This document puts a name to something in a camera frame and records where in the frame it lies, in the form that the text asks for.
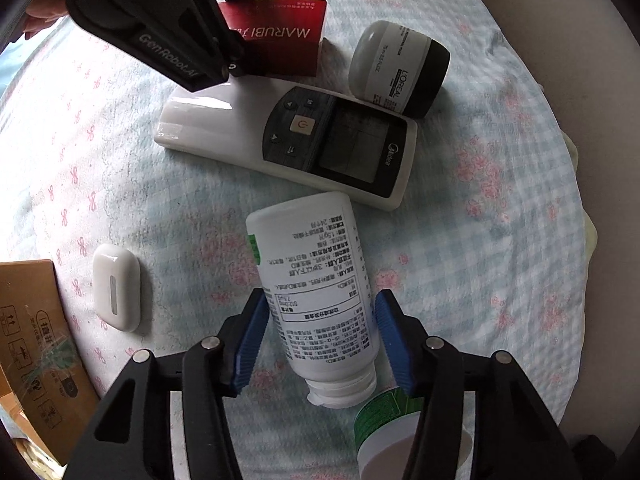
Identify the red small carton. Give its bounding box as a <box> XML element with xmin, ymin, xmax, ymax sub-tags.
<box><xmin>220</xmin><ymin>0</ymin><xmax>328</xmax><ymax>78</ymax></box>

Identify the white remote control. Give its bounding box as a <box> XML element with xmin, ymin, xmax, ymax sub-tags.
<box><xmin>154</xmin><ymin>76</ymin><xmax>418</xmax><ymax>211</ymax></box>

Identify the white earbuds case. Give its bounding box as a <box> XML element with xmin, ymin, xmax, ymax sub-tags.
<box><xmin>92</xmin><ymin>244</ymin><xmax>141</xmax><ymax>332</ymax></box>

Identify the white pill bottle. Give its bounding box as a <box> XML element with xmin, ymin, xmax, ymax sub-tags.
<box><xmin>245</xmin><ymin>192</ymin><xmax>380</xmax><ymax>410</ymax></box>

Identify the person hand at gripper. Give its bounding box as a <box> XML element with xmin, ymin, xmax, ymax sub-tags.
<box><xmin>23</xmin><ymin>0</ymin><xmax>68</xmax><ymax>40</ymax></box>

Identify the brown cardboard box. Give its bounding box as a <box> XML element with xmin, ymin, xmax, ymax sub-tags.
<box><xmin>1</xmin><ymin>260</ymin><xmax>99</xmax><ymax>465</ymax></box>

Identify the green white round container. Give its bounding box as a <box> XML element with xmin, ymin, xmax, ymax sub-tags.
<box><xmin>354</xmin><ymin>388</ymin><xmax>423</xmax><ymax>480</ymax></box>

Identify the grey black cosmetic jar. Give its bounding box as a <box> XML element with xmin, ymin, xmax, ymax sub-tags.
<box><xmin>348</xmin><ymin>21</ymin><xmax>451</xmax><ymax>120</ymax></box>

